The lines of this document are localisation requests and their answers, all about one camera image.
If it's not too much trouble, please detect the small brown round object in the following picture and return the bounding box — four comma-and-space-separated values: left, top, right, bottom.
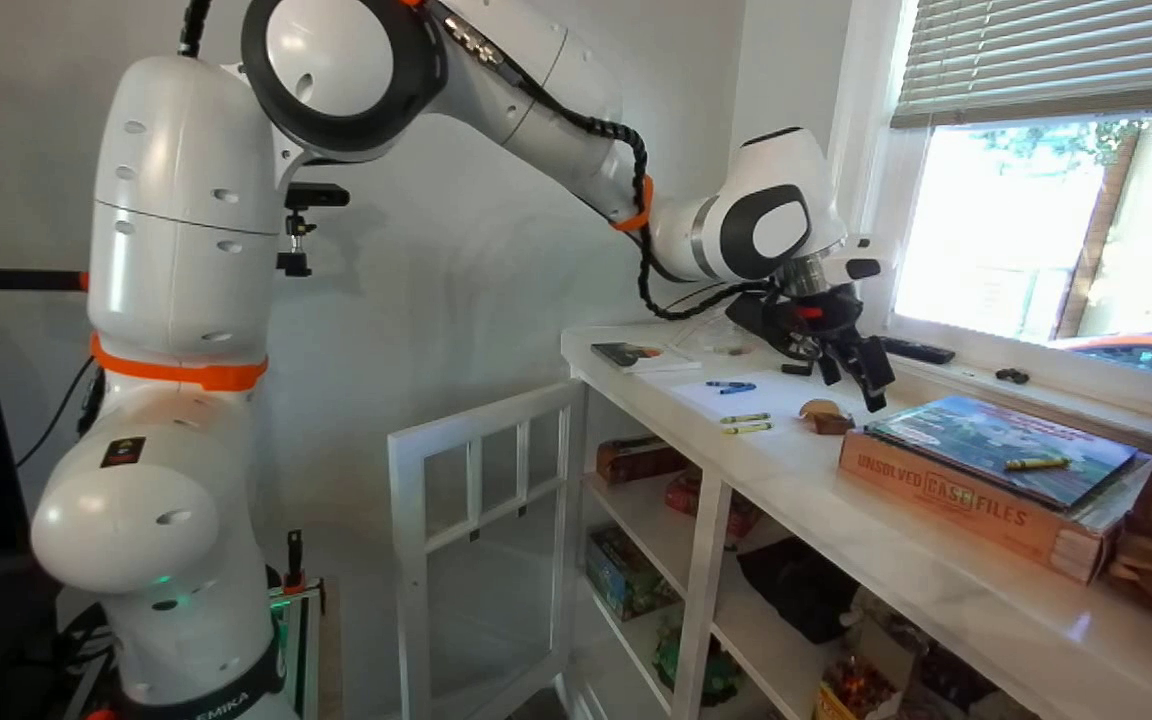
802, 400, 854, 438

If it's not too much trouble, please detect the red box on shelf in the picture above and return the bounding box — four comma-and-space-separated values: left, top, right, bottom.
598, 438, 686, 486

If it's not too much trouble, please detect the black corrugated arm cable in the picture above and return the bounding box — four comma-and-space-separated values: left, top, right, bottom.
172, 0, 793, 325

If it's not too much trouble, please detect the white shelf cabinet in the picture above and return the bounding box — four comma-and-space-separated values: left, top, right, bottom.
557, 316, 1152, 720

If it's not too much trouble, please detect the black remote on sill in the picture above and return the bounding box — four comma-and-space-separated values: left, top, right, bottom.
880, 336, 956, 366

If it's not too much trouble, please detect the dark flat countertop object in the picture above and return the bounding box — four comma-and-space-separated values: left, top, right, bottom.
594, 346, 660, 368

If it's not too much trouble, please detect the blue crayon on countertop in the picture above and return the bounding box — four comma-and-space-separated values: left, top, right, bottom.
705, 381, 762, 397

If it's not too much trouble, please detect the grey window blind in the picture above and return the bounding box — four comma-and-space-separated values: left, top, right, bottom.
891, 0, 1152, 130

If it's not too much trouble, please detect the green box on shelf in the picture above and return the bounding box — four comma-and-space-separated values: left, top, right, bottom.
586, 526, 677, 622

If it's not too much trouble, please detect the brown case files box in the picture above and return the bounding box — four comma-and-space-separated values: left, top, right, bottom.
837, 432, 1146, 586

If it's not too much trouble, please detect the small black sill object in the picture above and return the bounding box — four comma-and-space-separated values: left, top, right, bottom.
998, 368, 1028, 384

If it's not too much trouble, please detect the black camera on stand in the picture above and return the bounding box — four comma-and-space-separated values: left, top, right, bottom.
276, 186, 351, 277

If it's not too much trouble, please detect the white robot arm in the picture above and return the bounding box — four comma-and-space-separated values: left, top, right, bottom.
32, 0, 891, 720

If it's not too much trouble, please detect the yellow crayon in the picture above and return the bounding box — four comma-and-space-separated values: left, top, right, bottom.
722, 423, 774, 438
722, 413, 774, 430
1005, 457, 1073, 478

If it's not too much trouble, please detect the white cabinet door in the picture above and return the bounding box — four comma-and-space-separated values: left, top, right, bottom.
390, 381, 579, 720

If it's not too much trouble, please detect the colourful train picture book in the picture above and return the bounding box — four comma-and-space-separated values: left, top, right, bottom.
868, 397, 1135, 511

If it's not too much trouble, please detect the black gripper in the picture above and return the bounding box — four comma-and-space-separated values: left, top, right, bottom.
730, 285, 895, 413

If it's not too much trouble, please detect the black bag on shelf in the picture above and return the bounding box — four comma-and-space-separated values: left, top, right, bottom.
741, 540, 857, 645

